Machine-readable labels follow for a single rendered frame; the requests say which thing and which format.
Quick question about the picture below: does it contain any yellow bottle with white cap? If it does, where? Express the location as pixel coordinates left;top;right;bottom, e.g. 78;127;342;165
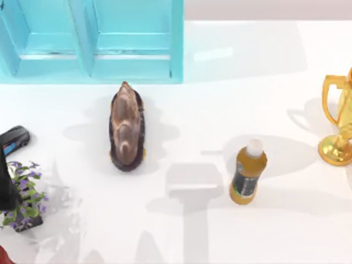
229;139;268;206

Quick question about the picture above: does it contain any light blue rack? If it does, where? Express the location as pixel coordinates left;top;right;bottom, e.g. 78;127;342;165
0;0;184;85

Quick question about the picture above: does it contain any purple flower plant pot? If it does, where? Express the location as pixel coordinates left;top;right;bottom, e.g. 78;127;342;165
0;161;50;233

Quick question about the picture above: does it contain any gold trophy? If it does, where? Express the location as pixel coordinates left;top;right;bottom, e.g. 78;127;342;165
318;67;352;167

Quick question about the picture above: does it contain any red object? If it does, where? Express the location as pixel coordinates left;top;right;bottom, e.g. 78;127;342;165
0;245;12;264

